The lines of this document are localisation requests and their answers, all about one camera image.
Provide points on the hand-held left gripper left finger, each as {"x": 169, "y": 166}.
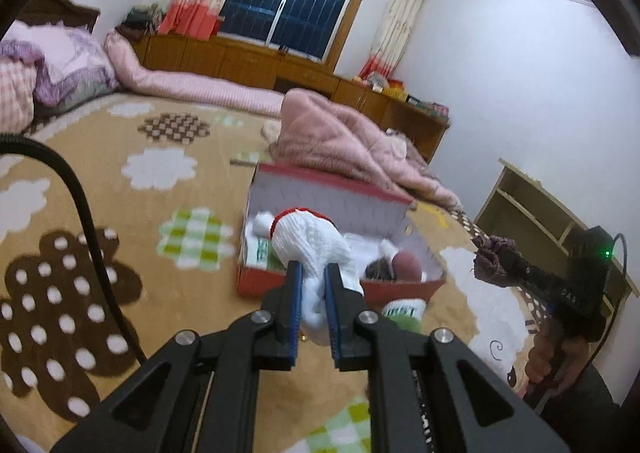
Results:
{"x": 295, "y": 303}

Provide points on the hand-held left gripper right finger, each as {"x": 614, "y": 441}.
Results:
{"x": 331, "y": 313}

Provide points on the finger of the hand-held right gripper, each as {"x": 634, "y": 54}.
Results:
{"x": 537, "y": 278}

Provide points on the maroon knitted sock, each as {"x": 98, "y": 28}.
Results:
{"x": 495, "y": 258}

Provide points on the white sock with red trim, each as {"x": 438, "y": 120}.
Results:
{"x": 320, "y": 243}

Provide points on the red cardboard box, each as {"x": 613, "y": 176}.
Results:
{"x": 325, "y": 188}

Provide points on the person's right hand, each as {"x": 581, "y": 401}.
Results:
{"x": 540, "y": 358}

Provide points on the small green white sock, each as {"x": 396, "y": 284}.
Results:
{"x": 260, "y": 253}

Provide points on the maroon knit glove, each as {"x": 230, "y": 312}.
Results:
{"x": 377, "y": 269}

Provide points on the large green white sock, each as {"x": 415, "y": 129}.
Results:
{"x": 402, "y": 310}

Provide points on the white sock bundle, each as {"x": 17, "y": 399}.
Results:
{"x": 365, "y": 245}

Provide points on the pale shelf unit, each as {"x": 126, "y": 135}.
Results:
{"x": 520, "y": 203}

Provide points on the pink sock ball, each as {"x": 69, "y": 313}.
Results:
{"x": 406, "y": 265}

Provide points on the brown printed blanket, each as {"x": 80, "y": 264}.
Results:
{"x": 150, "y": 213}

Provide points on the pink quilt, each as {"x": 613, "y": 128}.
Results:
{"x": 340, "y": 133}

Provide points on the colourful pile on cabinet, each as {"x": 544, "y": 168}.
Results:
{"x": 395, "y": 90}

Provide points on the pink bolster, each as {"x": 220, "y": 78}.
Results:
{"x": 200, "y": 88}

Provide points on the wooden cabinet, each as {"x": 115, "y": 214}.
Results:
{"x": 240, "y": 63}

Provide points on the narrow white red curtain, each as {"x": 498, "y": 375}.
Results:
{"x": 400, "y": 23}

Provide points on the dark clutter pile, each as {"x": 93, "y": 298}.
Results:
{"x": 142, "y": 20}

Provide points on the purple pillow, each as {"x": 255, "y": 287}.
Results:
{"x": 65, "y": 53}

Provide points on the pink checked pillow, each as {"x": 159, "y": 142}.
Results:
{"x": 15, "y": 88}

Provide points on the dark wooden headboard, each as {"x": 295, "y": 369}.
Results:
{"x": 60, "y": 8}

